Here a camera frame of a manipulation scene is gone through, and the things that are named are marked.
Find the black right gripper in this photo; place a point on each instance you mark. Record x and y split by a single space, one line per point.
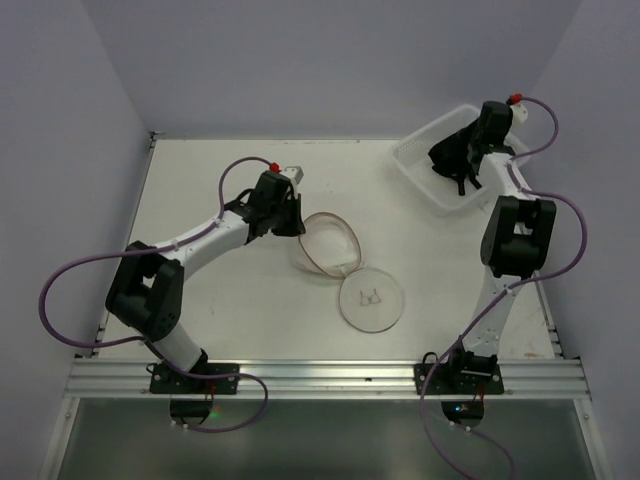
451 156

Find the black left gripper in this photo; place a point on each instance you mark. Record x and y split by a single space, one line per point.
288 220

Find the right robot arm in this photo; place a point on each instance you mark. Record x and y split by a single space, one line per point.
514 245

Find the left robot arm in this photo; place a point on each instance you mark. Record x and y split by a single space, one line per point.
147 291

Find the white plastic mesh basket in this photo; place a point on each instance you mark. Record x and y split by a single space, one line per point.
411 157

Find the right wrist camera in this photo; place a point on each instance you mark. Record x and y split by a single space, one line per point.
519 111

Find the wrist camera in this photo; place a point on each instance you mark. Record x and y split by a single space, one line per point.
294 173
519 111

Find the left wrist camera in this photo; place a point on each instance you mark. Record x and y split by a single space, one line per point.
294 173

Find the aluminium mounting rail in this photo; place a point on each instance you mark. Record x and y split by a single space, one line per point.
538 379

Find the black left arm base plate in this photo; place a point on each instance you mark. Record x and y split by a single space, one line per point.
222 379

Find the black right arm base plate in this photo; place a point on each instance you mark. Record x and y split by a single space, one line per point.
466 373

